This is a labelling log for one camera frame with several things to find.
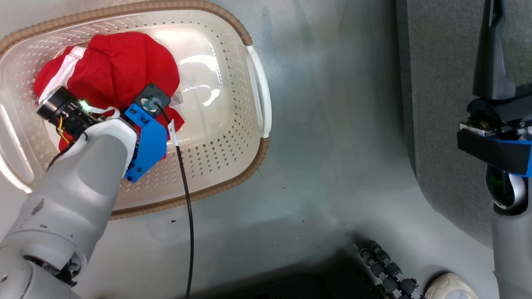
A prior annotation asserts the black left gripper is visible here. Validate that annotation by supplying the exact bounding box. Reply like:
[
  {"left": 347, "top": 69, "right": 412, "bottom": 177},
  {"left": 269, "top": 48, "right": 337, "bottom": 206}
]
[{"left": 36, "top": 86, "right": 105, "bottom": 139}]

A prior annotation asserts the grey fabric sofa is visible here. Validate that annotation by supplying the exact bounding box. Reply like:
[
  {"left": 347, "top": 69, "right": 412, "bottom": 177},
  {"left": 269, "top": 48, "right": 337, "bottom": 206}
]
[{"left": 395, "top": 0, "right": 532, "bottom": 250}]

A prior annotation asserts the white perforated laundry basket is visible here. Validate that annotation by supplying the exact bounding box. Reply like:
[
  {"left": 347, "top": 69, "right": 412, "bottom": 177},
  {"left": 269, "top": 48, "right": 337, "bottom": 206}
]
[{"left": 0, "top": 0, "right": 273, "bottom": 221}]

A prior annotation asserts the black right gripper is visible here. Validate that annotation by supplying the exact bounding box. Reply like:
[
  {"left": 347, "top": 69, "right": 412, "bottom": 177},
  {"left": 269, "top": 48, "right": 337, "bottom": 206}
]
[{"left": 459, "top": 0, "right": 532, "bottom": 140}]

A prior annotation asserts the red and white garment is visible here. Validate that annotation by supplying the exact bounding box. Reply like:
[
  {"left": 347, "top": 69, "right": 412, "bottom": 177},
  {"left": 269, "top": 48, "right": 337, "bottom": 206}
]
[{"left": 33, "top": 32, "right": 186, "bottom": 161}]

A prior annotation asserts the thin black camera cable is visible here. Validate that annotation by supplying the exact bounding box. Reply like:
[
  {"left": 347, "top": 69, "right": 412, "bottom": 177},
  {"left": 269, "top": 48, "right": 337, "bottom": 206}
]
[{"left": 154, "top": 99, "right": 195, "bottom": 299}]

